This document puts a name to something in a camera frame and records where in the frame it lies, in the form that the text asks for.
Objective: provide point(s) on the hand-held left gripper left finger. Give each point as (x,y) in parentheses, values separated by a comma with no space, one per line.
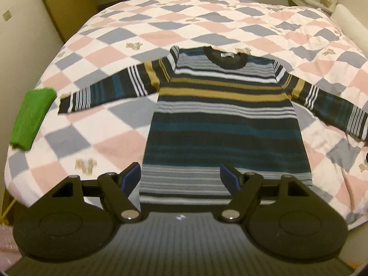
(130,178)

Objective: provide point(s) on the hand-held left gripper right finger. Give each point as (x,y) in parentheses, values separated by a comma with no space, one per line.
(230,178)

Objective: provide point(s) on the dark striped sweater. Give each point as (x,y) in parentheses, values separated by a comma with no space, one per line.
(224,126)

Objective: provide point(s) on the green towel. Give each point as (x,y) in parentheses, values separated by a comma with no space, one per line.
(28,118)

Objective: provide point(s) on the checkered quilt with bear print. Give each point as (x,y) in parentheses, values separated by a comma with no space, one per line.
(115,43)

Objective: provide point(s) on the wooden door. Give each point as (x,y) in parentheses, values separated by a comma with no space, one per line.
(69,5)

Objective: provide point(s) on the cream padded headboard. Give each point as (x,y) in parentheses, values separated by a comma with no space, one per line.
(350,20)

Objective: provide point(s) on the wall switch plate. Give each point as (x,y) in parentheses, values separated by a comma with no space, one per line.
(6,15)

